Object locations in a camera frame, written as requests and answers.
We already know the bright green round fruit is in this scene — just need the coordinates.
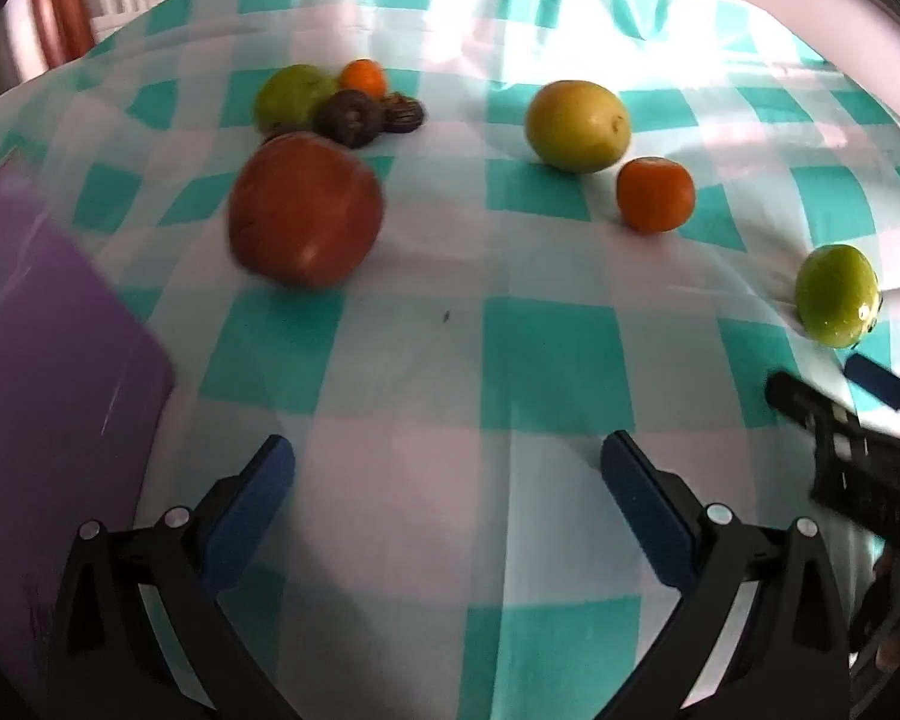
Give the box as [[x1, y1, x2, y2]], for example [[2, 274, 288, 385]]
[[794, 243, 883, 350]]

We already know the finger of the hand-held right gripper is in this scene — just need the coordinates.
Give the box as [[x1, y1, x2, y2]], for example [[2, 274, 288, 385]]
[[844, 352, 900, 443], [765, 370, 900, 552]]

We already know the person's right hand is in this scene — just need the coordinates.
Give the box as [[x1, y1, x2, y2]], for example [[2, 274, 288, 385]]
[[849, 544, 900, 691]]

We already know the purple plastic board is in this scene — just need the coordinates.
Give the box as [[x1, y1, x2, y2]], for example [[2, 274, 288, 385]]
[[0, 150, 178, 695]]

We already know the large orange tangerine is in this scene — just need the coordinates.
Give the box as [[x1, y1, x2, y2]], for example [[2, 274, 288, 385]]
[[616, 157, 697, 235]]

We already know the dark green round fruit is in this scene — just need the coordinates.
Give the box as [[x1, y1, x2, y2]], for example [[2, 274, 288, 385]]
[[253, 64, 340, 137]]

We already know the brown wooden post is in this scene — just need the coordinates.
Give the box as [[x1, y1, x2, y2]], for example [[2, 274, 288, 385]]
[[28, 0, 97, 70]]

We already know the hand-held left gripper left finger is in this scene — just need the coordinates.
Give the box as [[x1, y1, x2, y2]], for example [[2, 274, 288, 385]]
[[45, 433, 301, 720]]

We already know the teal white checkered tablecloth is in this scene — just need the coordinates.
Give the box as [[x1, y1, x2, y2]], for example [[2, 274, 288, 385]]
[[0, 0, 900, 720]]

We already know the small orange tangerine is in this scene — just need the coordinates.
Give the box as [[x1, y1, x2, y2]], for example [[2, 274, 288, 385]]
[[338, 58, 388, 101]]

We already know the yellow-green pear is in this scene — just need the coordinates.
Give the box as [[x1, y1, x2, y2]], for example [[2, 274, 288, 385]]
[[524, 79, 632, 174]]

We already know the large red-brown apple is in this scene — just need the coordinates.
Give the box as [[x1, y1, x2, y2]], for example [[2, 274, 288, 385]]
[[228, 130, 386, 290]]

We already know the small dark water chestnut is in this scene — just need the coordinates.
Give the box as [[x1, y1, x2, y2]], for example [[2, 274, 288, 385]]
[[379, 92, 427, 135]]

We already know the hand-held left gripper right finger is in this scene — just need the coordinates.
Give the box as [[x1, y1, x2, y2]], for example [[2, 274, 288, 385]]
[[600, 430, 853, 720]]

